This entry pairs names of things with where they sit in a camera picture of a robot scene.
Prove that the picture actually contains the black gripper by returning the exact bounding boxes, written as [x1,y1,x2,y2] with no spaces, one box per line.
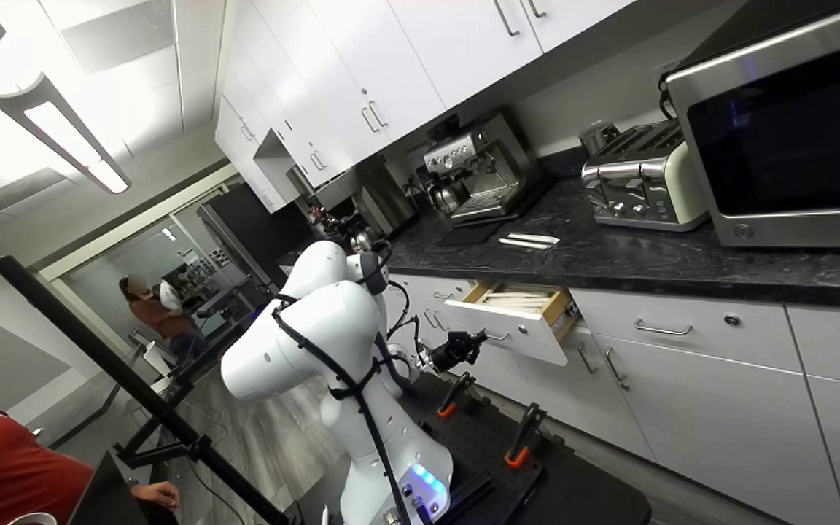
[426,325,489,376]

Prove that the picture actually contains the white drawer without lock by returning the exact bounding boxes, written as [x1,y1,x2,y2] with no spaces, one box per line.
[439,277,587,369]

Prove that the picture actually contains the small white drawer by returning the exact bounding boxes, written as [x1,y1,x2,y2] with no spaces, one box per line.
[385,273,473,338]

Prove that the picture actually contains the wide white drawer with lock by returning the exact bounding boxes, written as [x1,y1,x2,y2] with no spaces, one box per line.
[569,286,804,373]

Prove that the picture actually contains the bare hand of seated person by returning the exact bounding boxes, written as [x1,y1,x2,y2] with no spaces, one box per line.
[126,477,184,516]

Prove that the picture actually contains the flat white strip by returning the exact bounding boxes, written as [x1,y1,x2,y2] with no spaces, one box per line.
[496,228,563,254]

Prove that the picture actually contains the stainless steel espresso machine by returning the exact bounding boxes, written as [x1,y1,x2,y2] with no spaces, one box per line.
[401,109,546,223]

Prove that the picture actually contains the black granite countertop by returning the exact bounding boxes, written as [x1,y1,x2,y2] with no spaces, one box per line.
[359,143,840,314]

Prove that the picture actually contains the black robot table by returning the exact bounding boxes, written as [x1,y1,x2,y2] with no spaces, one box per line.
[283,368,654,525]

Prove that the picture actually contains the cream and chrome toaster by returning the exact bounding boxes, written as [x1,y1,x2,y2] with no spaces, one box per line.
[576,117,716,235]

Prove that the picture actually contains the wide white cabinet door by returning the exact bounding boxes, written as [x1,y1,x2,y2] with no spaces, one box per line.
[608,334,840,525]

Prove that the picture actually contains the white upper cabinets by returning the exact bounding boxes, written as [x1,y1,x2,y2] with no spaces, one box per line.
[213,0,635,216]

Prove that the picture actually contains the small office person figure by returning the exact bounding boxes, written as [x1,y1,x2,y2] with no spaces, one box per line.
[113,271,207,368]

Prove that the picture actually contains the stainless steel microwave oven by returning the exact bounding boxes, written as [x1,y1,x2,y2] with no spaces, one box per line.
[658,0,840,254]

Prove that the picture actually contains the black tripod pole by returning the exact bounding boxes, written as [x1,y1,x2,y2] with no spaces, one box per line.
[0,254,292,525]

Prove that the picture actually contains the black laptop lid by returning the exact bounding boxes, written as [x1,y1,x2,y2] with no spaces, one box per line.
[67,449,152,525]

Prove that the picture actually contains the long ceiling light fixture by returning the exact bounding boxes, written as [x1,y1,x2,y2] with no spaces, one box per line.
[0,70,134,197]

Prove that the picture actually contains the white cup rim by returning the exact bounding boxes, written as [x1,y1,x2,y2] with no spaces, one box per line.
[5,508,60,525]

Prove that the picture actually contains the ceiling air vent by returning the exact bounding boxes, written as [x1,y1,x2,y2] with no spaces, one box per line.
[0,166,70,212]

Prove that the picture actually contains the person in red shirt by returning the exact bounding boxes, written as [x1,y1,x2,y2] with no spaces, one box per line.
[0,338,99,525]

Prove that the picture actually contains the black clamp with orange handle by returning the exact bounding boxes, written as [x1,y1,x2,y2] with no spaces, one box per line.
[500,403,547,471]
[435,369,479,423]

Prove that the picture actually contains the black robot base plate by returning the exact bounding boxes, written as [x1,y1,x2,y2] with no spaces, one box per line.
[409,373,563,525]

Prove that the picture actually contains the white cabinet door with handle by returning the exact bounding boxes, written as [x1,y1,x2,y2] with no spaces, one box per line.
[476,338,654,459]

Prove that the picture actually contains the black cable along robot arm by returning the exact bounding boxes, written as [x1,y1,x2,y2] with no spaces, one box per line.
[267,251,423,525]

